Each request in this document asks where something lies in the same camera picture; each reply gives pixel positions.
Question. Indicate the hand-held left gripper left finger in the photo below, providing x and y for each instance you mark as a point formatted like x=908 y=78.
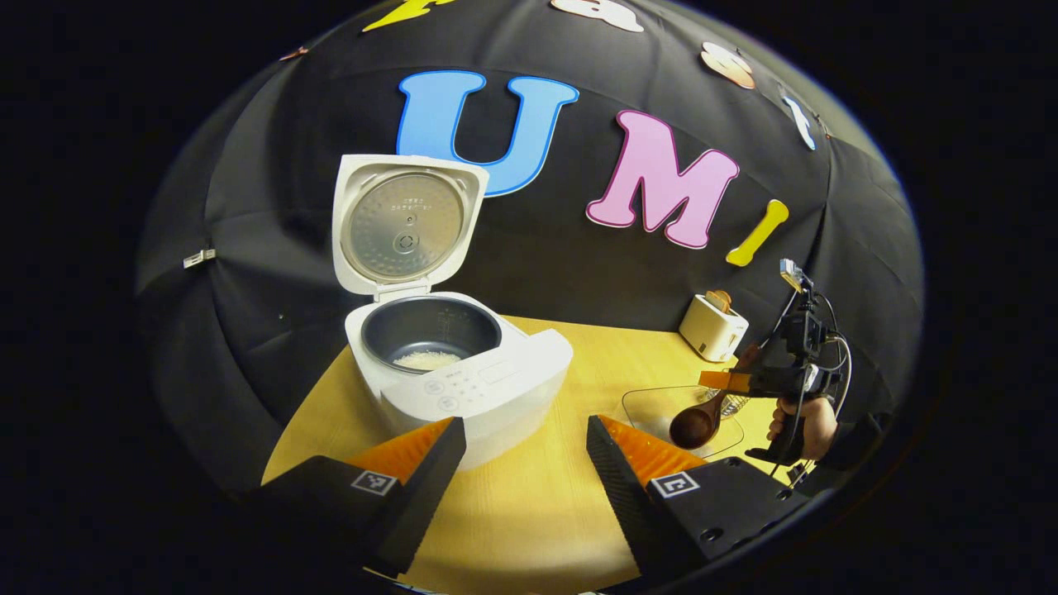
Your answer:
x=430 y=496

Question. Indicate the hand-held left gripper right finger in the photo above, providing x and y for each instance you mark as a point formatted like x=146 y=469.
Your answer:
x=624 y=496

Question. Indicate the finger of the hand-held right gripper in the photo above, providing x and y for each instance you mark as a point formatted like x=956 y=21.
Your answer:
x=727 y=380

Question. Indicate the brown wooden spoon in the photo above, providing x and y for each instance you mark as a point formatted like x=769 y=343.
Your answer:
x=694 y=426

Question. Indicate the white rice cooker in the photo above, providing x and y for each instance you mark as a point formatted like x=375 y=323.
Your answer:
x=512 y=388

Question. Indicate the small white rice heap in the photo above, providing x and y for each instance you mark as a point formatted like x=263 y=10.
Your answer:
x=427 y=360

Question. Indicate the white toaster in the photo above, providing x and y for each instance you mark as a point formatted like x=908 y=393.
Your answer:
x=711 y=330

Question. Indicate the clear plastic tray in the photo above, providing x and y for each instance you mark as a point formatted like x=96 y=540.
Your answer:
x=653 y=409

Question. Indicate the brown toast slice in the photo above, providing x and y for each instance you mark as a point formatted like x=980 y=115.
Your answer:
x=719 y=300

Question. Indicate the black table clamp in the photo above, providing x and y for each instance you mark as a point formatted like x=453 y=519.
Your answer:
x=798 y=475

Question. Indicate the dark grey inner pot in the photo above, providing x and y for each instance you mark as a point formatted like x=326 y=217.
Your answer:
x=430 y=322

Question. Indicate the small white clip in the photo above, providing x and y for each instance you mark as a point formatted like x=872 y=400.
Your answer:
x=199 y=258

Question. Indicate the small copper clip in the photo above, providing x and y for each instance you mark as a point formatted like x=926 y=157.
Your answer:
x=293 y=54

